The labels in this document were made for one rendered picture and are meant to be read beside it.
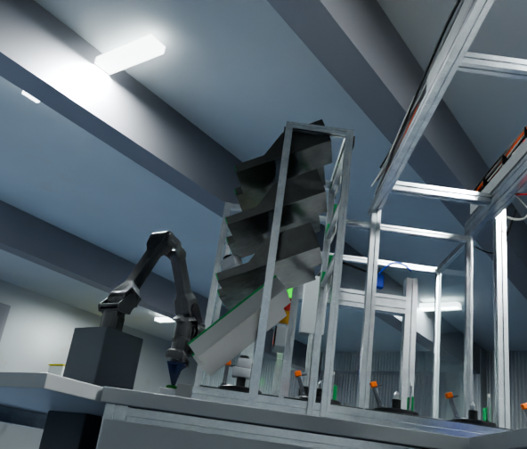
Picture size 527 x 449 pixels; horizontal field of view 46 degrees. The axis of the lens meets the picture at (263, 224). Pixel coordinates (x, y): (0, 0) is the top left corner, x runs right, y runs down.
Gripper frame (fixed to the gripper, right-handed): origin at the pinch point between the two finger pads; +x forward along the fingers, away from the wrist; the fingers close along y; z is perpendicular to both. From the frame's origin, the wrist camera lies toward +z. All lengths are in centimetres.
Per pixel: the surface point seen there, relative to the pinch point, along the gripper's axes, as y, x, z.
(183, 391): -18.7, 6.8, 5.5
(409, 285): 104, -75, 100
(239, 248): -29.7, -35.2, 15.8
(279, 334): 11.5, -20.1, 32.4
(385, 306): 105, -62, 88
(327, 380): -55, 4, 42
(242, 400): -17.7, 6.9, 22.7
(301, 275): -33, -28, 35
